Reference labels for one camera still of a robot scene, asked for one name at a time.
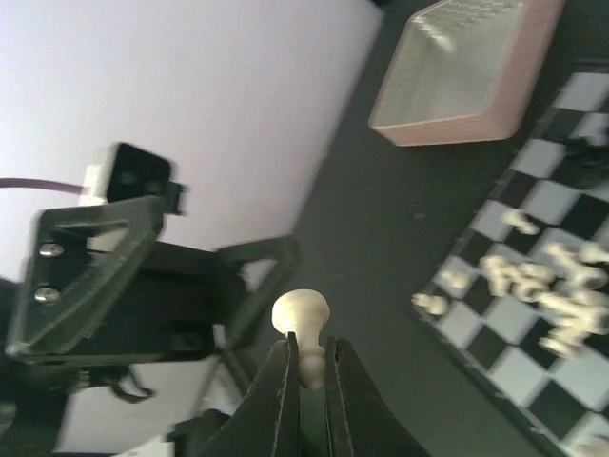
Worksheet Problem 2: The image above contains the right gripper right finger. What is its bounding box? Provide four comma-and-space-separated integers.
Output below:
324, 337, 428, 457

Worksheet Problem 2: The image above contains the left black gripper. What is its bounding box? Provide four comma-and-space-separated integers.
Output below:
1, 196, 300, 400

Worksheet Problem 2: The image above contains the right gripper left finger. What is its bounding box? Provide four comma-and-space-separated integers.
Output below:
192, 332, 300, 457

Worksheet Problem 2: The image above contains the white pawn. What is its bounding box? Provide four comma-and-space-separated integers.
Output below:
271, 289, 330, 389

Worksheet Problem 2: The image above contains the pile of white chess pieces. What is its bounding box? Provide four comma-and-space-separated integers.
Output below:
412, 203, 608, 367

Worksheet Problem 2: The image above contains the pile of black chess pieces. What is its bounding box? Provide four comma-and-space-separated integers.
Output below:
563, 136, 608, 167

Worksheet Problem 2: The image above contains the black and silver chessboard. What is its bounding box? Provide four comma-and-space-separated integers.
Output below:
412, 63, 608, 456

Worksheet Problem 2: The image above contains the pink square tin box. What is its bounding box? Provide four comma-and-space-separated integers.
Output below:
368, 0, 564, 147

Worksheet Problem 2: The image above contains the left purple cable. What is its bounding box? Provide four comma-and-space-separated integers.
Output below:
0, 176, 87, 194

